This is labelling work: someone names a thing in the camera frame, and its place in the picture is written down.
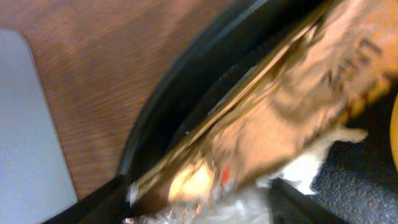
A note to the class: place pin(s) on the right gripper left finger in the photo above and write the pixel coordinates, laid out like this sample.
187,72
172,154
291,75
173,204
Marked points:
105,205

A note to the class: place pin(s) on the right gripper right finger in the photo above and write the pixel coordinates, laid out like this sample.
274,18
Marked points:
289,206

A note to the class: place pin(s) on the yellow bowl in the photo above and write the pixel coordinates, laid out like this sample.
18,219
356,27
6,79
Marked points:
394,133

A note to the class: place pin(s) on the grey plastic dishwasher rack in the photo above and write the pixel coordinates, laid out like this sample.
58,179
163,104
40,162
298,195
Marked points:
35,180

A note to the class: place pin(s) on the crumpled white napkin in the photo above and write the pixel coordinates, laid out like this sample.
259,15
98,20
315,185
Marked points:
248,199

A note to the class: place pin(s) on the round black tray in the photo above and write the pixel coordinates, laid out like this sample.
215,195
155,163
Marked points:
357,182

